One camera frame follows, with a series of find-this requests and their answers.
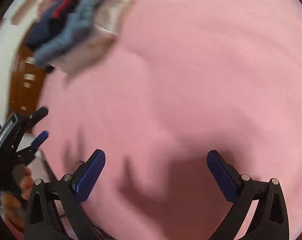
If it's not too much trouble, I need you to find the navy and red sweatshirt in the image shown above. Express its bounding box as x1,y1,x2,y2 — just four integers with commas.
24,0,80,52

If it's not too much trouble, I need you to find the person's left hand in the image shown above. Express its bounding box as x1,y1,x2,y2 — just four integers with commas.
1,166,35,239

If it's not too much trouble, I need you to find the brown wooden headboard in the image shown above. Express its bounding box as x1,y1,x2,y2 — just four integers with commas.
7,44,47,115

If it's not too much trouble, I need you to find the folded light blue garment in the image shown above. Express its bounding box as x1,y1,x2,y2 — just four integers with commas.
34,0,104,68

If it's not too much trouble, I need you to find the folded white beige garment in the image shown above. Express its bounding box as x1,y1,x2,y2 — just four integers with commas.
49,0,135,75

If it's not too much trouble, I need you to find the pink fleece bed sheet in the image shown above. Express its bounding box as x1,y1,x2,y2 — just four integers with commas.
36,0,302,239

